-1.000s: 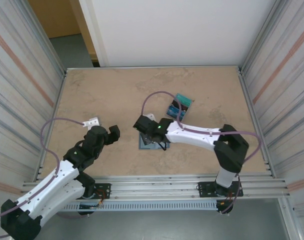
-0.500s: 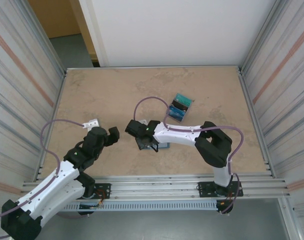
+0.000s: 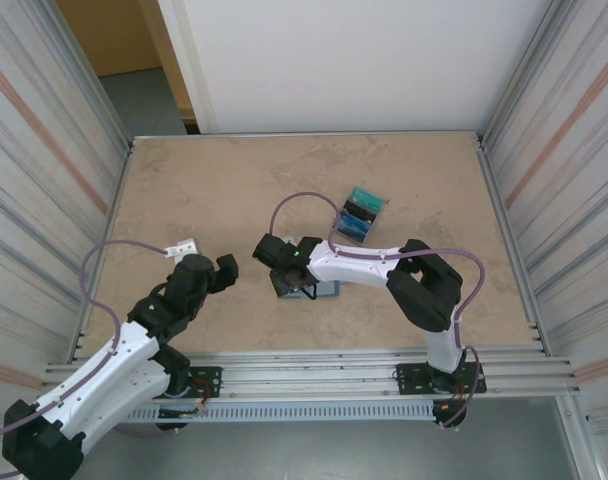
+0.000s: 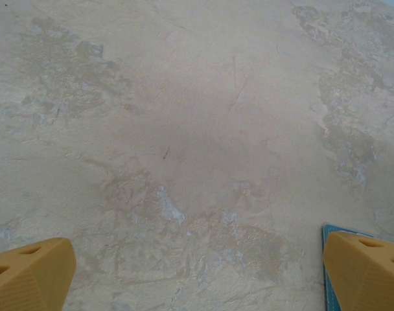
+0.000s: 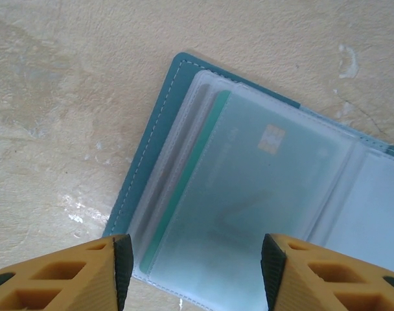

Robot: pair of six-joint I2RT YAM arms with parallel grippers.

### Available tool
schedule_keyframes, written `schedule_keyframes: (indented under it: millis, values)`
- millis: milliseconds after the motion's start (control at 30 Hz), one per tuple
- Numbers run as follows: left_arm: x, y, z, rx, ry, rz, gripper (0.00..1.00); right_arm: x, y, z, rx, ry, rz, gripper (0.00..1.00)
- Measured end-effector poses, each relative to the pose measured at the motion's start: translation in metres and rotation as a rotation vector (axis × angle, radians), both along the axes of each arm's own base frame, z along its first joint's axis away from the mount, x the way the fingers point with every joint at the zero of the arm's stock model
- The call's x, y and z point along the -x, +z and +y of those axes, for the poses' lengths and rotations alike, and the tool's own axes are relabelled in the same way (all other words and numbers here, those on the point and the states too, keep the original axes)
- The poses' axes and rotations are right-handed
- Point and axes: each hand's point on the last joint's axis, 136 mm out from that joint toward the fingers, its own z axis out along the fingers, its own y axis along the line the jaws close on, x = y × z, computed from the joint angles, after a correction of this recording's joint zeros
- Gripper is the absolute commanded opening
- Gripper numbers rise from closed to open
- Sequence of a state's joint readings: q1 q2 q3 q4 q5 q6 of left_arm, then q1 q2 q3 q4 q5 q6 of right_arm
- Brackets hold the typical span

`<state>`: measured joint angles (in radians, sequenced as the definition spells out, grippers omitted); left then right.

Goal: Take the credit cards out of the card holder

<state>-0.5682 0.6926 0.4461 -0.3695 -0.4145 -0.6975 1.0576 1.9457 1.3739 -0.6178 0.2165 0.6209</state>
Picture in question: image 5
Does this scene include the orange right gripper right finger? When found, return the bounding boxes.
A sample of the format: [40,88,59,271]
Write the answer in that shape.
[260,232,394,311]

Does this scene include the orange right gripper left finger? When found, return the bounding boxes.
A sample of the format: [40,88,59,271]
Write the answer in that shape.
[0,233,133,311]

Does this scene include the green credit card with chip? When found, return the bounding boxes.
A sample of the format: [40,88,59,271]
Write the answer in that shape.
[153,95,356,311]

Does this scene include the grey credit card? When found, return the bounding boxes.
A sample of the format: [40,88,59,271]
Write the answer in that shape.
[137,83,214,257]

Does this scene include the teal card holder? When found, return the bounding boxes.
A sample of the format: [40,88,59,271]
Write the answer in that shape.
[101,51,394,311]

